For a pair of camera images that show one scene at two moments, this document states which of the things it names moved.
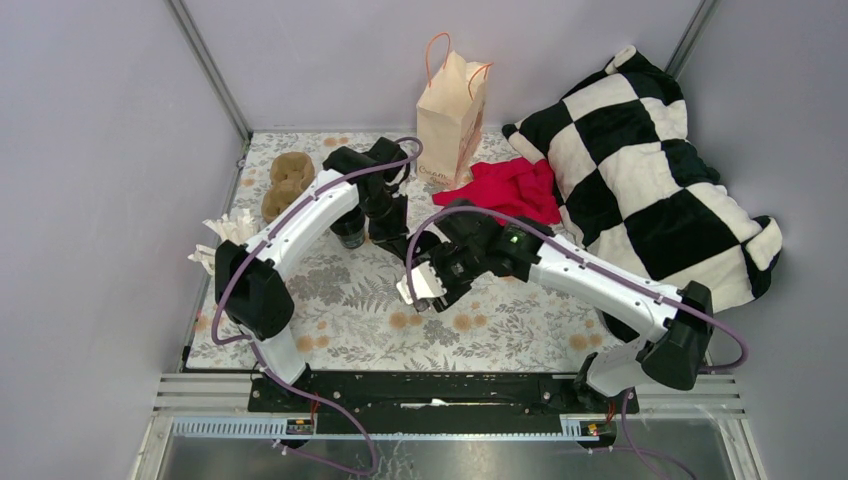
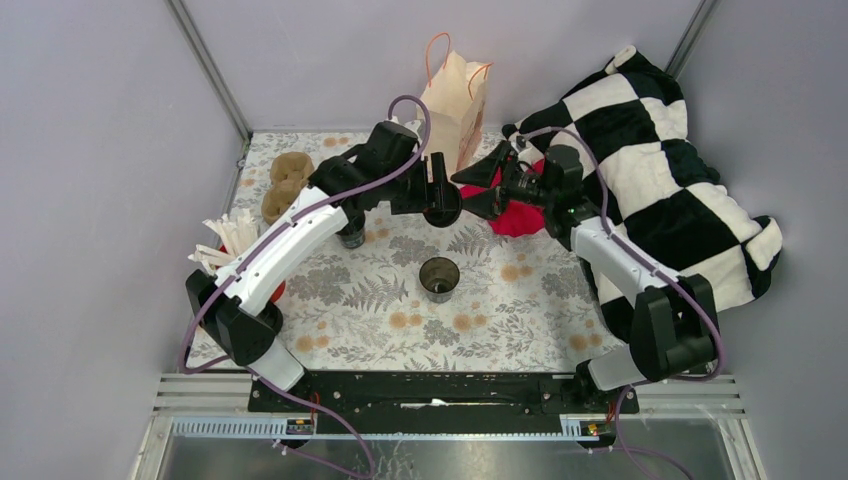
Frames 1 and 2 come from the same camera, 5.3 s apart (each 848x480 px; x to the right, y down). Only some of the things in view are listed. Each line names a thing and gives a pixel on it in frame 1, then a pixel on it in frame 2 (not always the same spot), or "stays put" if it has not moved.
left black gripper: (393, 235) to (425, 197)
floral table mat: (337, 209) stays put
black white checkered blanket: (632, 187) stays put
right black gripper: (434, 256) to (488, 204)
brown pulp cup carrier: (290, 173) stays put
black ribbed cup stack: (351, 229) stays put
